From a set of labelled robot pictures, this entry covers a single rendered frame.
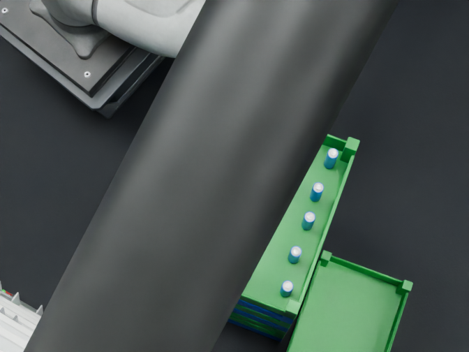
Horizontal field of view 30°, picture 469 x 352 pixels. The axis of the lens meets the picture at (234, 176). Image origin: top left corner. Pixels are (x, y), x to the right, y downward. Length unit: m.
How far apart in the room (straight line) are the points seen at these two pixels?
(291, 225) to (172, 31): 0.42
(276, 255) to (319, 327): 0.50
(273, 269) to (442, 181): 0.69
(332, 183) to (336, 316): 0.51
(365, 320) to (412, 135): 0.44
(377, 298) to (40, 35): 0.91
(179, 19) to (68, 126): 0.56
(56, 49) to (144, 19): 0.31
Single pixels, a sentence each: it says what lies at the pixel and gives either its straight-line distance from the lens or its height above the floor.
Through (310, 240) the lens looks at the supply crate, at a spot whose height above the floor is 0.48.
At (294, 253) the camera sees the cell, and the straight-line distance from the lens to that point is 1.39.
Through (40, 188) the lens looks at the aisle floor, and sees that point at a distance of 2.02.
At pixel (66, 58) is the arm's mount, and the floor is 0.23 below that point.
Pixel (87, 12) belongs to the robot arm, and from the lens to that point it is 1.69.
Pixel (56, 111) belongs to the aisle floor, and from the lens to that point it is 2.07.
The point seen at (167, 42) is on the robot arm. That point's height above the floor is 0.44.
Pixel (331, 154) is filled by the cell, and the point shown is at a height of 0.55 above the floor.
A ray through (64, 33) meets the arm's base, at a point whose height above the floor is 0.25.
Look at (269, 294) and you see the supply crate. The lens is 1.44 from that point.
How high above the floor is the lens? 1.91
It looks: 75 degrees down
